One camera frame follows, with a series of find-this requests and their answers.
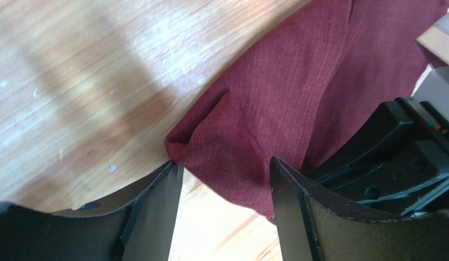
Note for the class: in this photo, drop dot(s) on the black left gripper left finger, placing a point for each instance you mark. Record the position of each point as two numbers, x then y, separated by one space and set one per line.
133 223

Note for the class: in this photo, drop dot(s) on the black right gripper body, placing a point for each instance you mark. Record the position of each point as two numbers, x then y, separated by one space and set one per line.
397 162

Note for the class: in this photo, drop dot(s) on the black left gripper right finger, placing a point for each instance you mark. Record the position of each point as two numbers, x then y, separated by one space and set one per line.
315 223

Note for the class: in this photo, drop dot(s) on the dark red cloth napkin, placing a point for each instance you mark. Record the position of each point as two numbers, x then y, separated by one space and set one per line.
300 93

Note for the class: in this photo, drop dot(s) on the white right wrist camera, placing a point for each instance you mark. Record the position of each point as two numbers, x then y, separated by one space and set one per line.
433 86

